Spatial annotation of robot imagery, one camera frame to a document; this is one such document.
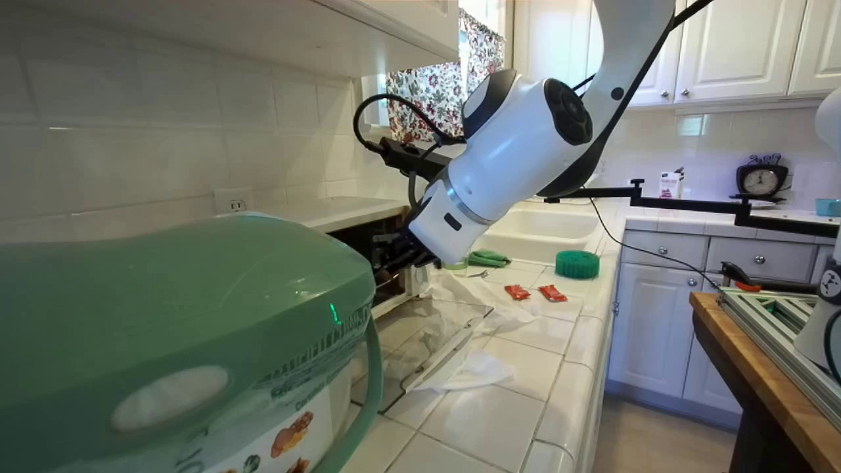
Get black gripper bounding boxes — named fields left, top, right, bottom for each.
left=376, top=224, right=443, bottom=276

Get white toaster oven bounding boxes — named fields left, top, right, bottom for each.
left=328, top=215, right=435, bottom=322

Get glass oven door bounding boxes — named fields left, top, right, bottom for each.
left=371, top=269, right=495, bottom=415

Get white kitchen sink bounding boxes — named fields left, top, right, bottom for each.
left=473, top=205, right=604, bottom=263

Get white plastic sheet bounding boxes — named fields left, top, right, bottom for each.
left=410, top=291, right=564, bottom=394

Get teal round container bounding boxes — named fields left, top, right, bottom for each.
left=553, top=248, right=604, bottom=285

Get floral patterned curtain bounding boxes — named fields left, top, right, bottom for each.
left=385, top=9, right=511, bottom=147

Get green plastic bin lid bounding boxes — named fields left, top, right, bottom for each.
left=0, top=210, right=386, bottom=473

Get white lower cabinets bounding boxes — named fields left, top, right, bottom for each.
left=604, top=227, right=837, bottom=432

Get small soap dispenser bottle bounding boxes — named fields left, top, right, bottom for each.
left=658, top=165, right=689, bottom=203

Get black round table clock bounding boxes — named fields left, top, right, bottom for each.
left=733, top=152, right=792, bottom=205

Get green and white tray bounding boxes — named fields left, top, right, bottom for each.
left=715, top=282, right=841, bottom=428

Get wooden table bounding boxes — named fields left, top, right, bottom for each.
left=689, top=290, right=841, bottom=473

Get white machine with black label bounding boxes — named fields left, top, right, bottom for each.
left=795, top=84, right=841, bottom=386

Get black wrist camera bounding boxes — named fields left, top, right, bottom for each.
left=376, top=135, right=453, bottom=184

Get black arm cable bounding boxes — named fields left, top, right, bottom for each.
left=353, top=92, right=469, bottom=163

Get thin black cable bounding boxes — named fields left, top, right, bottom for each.
left=585, top=194, right=732, bottom=291

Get white wall cabinet underside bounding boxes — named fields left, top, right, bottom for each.
left=22, top=0, right=464, bottom=84

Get red handled tool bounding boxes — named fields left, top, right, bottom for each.
left=717, top=261, right=769, bottom=297

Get white upper wall cabinets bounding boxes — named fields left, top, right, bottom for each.
left=511, top=0, right=841, bottom=114

